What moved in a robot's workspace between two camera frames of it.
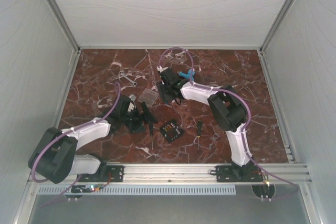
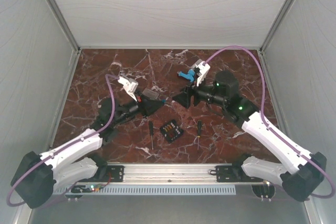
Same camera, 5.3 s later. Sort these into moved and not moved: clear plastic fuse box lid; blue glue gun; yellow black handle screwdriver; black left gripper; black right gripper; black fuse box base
Moved: black right gripper; black left gripper
Not moved: blue glue gun; black fuse box base; yellow black handle screwdriver; clear plastic fuse box lid
